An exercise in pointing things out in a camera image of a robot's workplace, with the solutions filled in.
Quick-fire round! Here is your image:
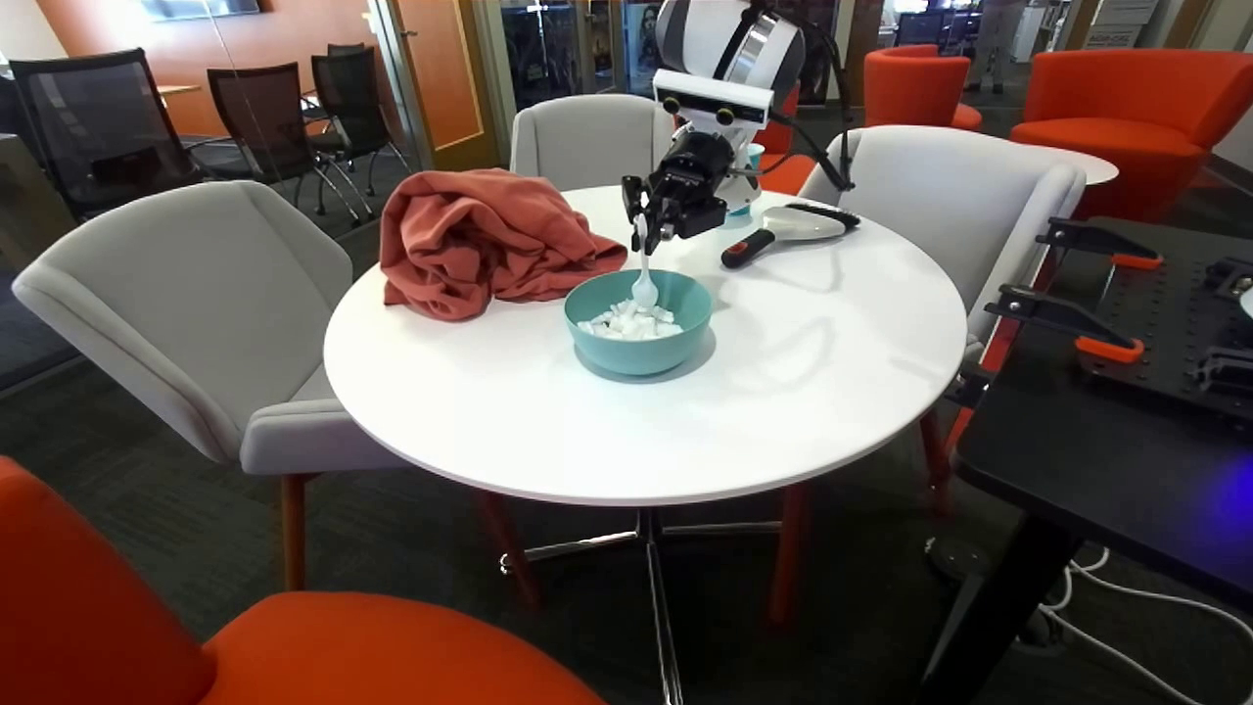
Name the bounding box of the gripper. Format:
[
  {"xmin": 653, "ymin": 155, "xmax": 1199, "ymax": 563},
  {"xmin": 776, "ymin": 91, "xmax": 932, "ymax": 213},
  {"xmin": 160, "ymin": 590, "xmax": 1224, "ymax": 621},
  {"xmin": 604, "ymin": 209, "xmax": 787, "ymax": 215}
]
[{"xmin": 622, "ymin": 127, "xmax": 737, "ymax": 258}]

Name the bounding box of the white plastic spoon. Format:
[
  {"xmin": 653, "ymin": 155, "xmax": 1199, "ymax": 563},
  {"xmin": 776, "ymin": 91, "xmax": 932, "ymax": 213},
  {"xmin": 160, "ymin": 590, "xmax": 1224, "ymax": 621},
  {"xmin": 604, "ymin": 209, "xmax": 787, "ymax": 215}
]
[{"xmin": 631, "ymin": 215, "xmax": 660, "ymax": 310}]

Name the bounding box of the green bowl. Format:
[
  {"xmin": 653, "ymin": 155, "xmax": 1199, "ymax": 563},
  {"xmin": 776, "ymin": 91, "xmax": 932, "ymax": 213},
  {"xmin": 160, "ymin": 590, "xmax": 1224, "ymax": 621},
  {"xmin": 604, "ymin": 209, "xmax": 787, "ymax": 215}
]
[{"xmin": 564, "ymin": 269, "xmax": 714, "ymax": 377}]

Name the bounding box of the grey armchair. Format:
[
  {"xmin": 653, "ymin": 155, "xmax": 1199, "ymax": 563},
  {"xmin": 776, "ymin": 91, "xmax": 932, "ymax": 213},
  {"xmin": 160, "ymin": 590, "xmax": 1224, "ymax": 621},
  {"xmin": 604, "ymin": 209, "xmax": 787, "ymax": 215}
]
[
  {"xmin": 768, "ymin": 125, "xmax": 1088, "ymax": 628},
  {"xmin": 510, "ymin": 94, "xmax": 678, "ymax": 192},
  {"xmin": 12, "ymin": 179, "xmax": 541, "ymax": 610}
]

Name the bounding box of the teal cup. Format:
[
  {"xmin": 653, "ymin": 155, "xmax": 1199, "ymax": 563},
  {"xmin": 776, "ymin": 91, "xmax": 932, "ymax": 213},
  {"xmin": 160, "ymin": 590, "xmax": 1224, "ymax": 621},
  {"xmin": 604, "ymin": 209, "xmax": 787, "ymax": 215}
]
[{"xmin": 724, "ymin": 143, "xmax": 766, "ymax": 217}]

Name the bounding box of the heap of white cubes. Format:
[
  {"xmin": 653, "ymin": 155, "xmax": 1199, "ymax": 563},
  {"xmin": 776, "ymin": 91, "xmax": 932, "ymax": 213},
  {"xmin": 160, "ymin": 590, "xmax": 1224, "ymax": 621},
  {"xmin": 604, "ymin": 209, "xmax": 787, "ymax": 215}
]
[{"xmin": 577, "ymin": 299, "xmax": 684, "ymax": 342}]

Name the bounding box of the orange armchair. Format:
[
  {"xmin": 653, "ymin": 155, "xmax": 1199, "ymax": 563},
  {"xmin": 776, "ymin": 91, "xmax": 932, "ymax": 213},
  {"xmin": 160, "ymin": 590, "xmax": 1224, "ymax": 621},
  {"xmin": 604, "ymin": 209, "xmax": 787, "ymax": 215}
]
[
  {"xmin": 756, "ymin": 86, "xmax": 815, "ymax": 196},
  {"xmin": 1009, "ymin": 49, "xmax": 1253, "ymax": 222},
  {"xmin": 863, "ymin": 44, "xmax": 984, "ymax": 134},
  {"xmin": 0, "ymin": 455, "xmax": 610, "ymax": 705}
]

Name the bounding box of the crumpled salmon pink cloth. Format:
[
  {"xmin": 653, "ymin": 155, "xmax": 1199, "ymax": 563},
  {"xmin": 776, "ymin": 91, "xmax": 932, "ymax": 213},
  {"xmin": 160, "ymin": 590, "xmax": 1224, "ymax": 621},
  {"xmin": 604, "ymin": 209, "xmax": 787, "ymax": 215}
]
[{"xmin": 379, "ymin": 168, "xmax": 628, "ymax": 322}]

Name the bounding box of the orange door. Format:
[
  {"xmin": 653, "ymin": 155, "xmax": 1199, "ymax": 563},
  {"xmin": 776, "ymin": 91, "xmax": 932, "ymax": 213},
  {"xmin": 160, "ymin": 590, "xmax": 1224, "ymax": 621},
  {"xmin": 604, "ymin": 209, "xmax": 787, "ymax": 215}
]
[{"xmin": 370, "ymin": 0, "xmax": 502, "ymax": 173}]

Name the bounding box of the person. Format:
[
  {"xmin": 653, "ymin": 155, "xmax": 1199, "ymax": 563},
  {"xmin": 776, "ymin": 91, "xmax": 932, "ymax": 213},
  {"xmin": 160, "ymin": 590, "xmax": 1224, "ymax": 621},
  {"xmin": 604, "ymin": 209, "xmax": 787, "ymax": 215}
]
[{"xmin": 963, "ymin": 0, "xmax": 1027, "ymax": 96}]

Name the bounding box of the black clamp with orange tip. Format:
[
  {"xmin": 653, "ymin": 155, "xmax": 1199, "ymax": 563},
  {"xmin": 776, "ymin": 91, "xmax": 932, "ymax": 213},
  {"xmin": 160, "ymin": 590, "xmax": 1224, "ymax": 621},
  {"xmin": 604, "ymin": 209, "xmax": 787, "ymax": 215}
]
[
  {"xmin": 1035, "ymin": 217, "xmax": 1165, "ymax": 272},
  {"xmin": 984, "ymin": 284, "xmax": 1147, "ymax": 366}
]

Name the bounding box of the small white round table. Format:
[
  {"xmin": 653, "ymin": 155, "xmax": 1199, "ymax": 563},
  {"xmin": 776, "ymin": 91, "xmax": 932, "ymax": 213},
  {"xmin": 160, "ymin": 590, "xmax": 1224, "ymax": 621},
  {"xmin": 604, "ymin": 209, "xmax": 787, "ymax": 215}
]
[{"xmin": 1052, "ymin": 147, "xmax": 1120, "ymax": 188}]

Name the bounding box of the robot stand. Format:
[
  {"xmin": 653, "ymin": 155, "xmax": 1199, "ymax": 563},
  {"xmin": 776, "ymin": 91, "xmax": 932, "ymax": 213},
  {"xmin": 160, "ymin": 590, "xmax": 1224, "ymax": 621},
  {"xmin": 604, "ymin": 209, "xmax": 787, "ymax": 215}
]
[{"xmin": 918, "ymin": 217, "xmax": 1253, "ymax": 705}]

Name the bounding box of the row of black mesh chairs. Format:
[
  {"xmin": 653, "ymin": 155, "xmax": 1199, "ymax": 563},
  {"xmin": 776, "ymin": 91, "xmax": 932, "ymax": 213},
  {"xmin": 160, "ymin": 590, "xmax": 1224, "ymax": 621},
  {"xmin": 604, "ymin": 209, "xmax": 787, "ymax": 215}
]
[{"xmin": 8, "ymin": 42, "xmax": 414, "ymax": 228}]

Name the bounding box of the white scraper with black handle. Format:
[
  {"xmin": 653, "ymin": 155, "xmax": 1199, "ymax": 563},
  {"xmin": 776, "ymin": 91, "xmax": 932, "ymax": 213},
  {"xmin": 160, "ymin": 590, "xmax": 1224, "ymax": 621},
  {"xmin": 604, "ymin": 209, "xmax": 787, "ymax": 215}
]
[{"xmin": 721, "ymin": 203, "xmax": 862, "ymax": 270}]

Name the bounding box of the white cable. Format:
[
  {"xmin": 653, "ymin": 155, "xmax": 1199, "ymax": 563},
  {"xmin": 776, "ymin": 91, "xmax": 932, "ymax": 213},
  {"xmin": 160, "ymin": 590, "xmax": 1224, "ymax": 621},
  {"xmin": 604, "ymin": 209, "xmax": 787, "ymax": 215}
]
[{"xmin": 1036, "ymin": 546, "xmax": 1253, "ymax": 705}]

